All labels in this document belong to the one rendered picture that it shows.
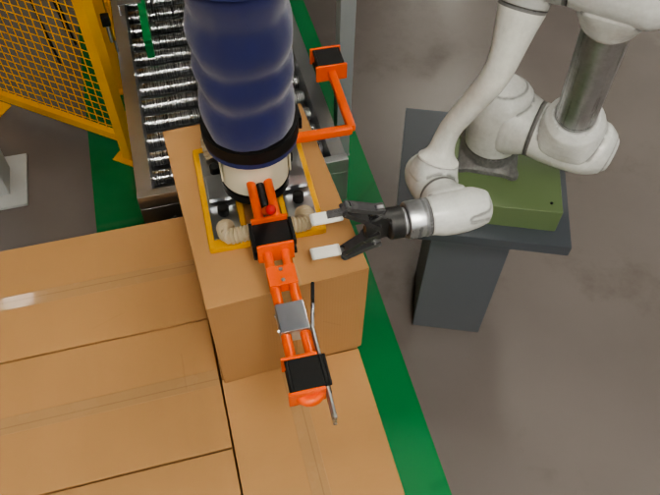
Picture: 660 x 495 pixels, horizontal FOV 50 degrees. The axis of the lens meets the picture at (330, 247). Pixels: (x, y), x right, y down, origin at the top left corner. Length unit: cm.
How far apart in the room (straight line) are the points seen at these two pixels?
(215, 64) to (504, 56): 58
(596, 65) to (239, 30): 75
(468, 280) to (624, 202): 108
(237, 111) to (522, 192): 92
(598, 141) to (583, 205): 133
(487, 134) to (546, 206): 27
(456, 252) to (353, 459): 78
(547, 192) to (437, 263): 48
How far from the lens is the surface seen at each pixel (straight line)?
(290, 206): 178
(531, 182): 210
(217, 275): 170
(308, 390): 137
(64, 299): 225
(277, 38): 142
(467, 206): 162
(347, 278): 170
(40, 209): 323
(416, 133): 228
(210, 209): 179
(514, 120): 194
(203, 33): 141
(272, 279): 151
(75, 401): 208
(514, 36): 150
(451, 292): 251
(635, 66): 401
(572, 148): 190
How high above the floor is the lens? 235
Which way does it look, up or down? 54 degrees down
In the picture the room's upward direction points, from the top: 1 degrees clockwise
